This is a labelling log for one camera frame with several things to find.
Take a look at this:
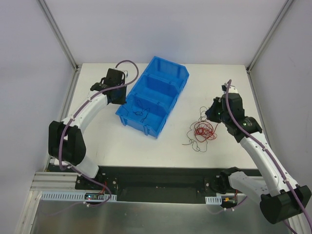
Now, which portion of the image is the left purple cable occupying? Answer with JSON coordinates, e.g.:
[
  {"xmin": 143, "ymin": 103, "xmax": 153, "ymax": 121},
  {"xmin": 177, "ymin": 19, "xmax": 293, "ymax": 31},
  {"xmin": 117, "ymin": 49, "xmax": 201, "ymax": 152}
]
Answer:
[{"xmin": 58, "ymin": 59, "xmax": 139, "ymax": 171}]

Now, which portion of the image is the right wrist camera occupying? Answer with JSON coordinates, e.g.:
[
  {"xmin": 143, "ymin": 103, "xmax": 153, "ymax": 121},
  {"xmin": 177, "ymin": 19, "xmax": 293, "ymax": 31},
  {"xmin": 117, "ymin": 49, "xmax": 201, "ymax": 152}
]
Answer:
[{"xmin": 221, "ymin": 83, "xmax": 238, "ymax": 94}]

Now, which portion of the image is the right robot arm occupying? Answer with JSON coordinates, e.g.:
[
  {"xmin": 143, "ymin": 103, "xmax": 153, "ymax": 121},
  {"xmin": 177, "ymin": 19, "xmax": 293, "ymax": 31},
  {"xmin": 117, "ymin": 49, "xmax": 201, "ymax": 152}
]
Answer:
[{"xmin": 205, "ymin": 93, "xmax": 312, "ymax": 224}]

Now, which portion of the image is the red cable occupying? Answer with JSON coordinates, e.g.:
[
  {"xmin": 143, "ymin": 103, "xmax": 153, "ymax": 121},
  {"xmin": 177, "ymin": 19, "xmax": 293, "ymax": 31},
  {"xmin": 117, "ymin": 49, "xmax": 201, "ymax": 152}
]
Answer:
[{"xmin": 194, "ymin": 121, "xmax": 217, "ymax": 142}]

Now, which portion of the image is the blue plastic compartment bin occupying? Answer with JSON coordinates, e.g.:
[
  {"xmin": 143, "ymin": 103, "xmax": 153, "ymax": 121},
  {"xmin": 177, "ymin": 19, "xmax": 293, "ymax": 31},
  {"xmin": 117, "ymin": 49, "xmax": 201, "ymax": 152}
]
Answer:
[{"xmin": 116, "ymin": 56, "xmax": 189, "ymax": 138}]

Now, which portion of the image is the black thin cable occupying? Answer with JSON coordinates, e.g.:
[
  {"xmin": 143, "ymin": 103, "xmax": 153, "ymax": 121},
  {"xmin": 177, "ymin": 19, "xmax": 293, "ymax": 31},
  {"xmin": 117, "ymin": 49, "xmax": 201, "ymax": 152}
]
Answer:
[{"xmin": 121, "ymin": 98, "xmax": 153, "ymax": 124}]

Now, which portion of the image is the right white cable duct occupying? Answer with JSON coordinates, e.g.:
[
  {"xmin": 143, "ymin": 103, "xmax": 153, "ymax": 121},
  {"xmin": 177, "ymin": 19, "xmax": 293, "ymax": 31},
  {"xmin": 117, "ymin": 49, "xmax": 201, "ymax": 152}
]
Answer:
[{"xmin": 205, "ymin": 196, "xmax": 222, "ymax": 205}]

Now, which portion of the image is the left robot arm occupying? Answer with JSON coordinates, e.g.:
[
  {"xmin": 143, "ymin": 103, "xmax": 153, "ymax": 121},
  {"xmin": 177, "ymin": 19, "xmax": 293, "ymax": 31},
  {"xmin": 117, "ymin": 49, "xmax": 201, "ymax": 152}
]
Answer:
[{"xmin": 48, "ymin": 68, "xmax": 128, "ymax": 190}]

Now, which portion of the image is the white cable duct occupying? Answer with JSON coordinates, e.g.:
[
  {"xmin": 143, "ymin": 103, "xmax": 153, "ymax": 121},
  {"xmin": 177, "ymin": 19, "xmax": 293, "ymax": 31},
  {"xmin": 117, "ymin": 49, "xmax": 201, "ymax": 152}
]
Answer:
[
  {"xmin": 41, "ymin": 191, "xmax": 117, "ymax": 202},
  {"xmin": 205, "ymin": 196, "xmax": 222, "ymax": 205}
]

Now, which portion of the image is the left white cable duct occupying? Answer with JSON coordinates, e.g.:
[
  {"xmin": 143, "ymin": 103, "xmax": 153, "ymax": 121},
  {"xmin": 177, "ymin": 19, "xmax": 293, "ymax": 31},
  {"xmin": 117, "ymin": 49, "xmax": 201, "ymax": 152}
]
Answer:
[{"xmin": 41, "ymin": 191, "xmax": 117, "ymax": 202}]

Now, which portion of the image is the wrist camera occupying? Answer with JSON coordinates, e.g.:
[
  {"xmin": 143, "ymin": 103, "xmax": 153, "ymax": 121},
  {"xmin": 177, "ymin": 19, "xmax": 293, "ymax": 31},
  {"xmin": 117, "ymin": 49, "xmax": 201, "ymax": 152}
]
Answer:
[
  {"xmin": 122, "ymin": 70, "xmax": 129, "ymax": 78},
  {"xmin": 221, "ymin": 83, "xmax": 238, "ymax": 94}
]

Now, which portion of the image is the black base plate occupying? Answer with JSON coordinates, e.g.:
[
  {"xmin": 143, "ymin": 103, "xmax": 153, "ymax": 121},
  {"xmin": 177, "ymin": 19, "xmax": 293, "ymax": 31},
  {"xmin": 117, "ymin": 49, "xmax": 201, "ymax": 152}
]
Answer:
[{"xmin": 75, "ymin": 166, "xmax": 223, "ymax": 204}]

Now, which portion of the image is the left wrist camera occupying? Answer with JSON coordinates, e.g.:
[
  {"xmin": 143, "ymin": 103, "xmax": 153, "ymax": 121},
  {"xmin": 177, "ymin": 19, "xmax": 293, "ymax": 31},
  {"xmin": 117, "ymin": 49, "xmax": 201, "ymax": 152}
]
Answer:
[{"xmin": 122, "ymin": 70, "xmax": 129, "ymax": 78}]

